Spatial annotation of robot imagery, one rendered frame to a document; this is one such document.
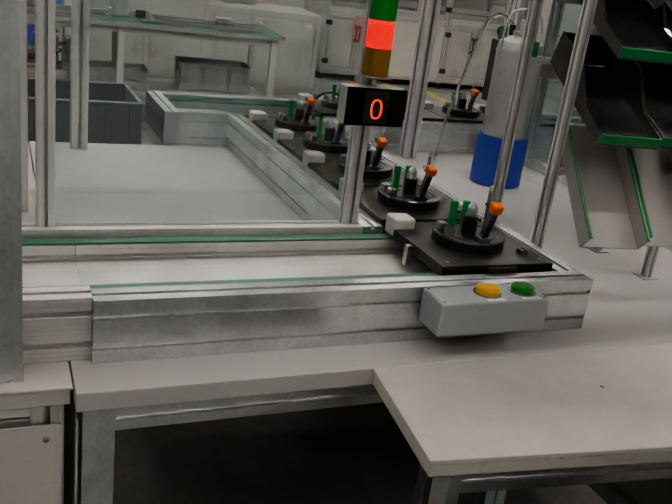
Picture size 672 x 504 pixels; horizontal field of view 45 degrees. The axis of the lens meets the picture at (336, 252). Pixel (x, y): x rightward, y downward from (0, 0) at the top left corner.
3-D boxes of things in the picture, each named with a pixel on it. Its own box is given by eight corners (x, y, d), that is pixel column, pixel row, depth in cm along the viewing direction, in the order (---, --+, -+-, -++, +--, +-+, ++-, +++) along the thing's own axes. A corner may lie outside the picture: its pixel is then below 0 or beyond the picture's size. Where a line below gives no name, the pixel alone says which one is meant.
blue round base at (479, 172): (528, 189, 249) (538, 142, 244) (486, 189, 243) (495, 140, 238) (501, 175, 262) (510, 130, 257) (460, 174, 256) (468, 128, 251)
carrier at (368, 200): (480, 227, 174) (491, 171, 170) (380, 228, 164) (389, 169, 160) (428, 194, 195) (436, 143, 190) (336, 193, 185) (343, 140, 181)
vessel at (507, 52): (535, 141, 244) (562, 12, 231) (496, 139, 239) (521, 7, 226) (509, 130, 256) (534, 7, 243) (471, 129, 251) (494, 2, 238)
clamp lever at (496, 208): (490, 239, 151) (505, 208, 147) (481, 240, 150) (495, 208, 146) (481, 227, 154) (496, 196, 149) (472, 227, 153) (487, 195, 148)
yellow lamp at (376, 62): (392, 78, 149) (396, 51, 147) (367, 76, 147) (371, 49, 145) (380, 73, 153) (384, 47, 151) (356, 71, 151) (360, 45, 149)
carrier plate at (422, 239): (551, 272, 152) (553, 262, 151) (441, 277, 143) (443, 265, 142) (484, 230, 173) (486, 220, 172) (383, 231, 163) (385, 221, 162)
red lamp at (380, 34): (396, 50, 147) (400, 23, 145) (371, 48, 145) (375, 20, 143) (384, 46, 151) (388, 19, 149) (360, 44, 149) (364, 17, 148)
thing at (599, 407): (934, 445, 132) (941, 430, 131) (426, 479, 106) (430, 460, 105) (665, 278, 195) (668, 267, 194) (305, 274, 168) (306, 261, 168)
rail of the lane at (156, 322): (581, 328, 152) (595, 275, 148) (92, 363, 117) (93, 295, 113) (563, 315, 157) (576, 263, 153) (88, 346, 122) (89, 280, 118)
